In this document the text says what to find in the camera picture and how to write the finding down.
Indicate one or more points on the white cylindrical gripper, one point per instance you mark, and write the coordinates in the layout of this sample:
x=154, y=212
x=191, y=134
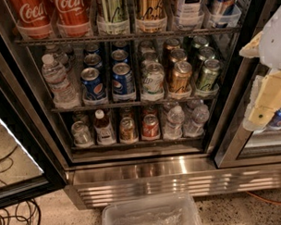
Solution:
x=273, y=41

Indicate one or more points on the red coca-cola can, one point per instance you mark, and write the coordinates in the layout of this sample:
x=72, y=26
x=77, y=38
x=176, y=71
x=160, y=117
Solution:
x=33, y=18
x=73, y=17

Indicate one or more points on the right closed fridge door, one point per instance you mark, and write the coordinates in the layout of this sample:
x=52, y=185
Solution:
x=233, y=145

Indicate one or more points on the blue silver Red Bull can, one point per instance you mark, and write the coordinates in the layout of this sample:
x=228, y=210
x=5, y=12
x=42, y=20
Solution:
x=220, y=14

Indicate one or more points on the gold brown can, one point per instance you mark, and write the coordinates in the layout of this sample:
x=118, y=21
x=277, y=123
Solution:
x=179, y=80

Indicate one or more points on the small red Coke can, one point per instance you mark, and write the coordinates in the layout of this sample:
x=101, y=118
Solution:
x=150, y=127

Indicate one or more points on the gold tall can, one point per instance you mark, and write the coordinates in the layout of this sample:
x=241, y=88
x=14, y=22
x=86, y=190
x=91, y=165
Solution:
x=150, y=16

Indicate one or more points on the front right Pepsi can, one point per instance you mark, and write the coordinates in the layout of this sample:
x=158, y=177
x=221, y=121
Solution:
x=123, y=88

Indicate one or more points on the pepsi can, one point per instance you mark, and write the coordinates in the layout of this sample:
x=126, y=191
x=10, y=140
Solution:
x=123, y=88
x=94, y=91

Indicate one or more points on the gold can bottom shelf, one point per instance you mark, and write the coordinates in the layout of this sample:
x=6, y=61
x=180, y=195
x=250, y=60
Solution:
x=128, y=131

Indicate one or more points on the green tall can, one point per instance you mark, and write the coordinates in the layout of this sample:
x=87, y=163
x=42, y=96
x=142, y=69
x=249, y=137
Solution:
x=112, y=17

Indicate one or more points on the front left Pepsi can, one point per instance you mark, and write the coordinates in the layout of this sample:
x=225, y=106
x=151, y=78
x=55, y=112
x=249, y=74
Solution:
x=94, y=91

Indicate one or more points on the silver can bottom shelf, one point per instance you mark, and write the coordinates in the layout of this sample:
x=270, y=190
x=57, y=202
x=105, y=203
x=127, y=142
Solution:
x=82, y=135

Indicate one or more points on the open glass fridge door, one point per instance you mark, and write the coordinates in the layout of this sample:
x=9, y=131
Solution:
x=25, y=167

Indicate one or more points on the white labelled bottle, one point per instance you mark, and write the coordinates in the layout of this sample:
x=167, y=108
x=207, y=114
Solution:
x=187, y=14

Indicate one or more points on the left bottom water bottle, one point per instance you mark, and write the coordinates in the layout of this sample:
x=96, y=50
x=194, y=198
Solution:
x=173, y=123

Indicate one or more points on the clear plastic bin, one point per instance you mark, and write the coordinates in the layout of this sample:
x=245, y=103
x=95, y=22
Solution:
x=159, y=209

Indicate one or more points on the brown juice bottle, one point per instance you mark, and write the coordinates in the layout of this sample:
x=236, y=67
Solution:
x=105, y=131

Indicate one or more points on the front clear water bottle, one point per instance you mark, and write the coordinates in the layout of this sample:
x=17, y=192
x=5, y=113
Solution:
x=63, y=88

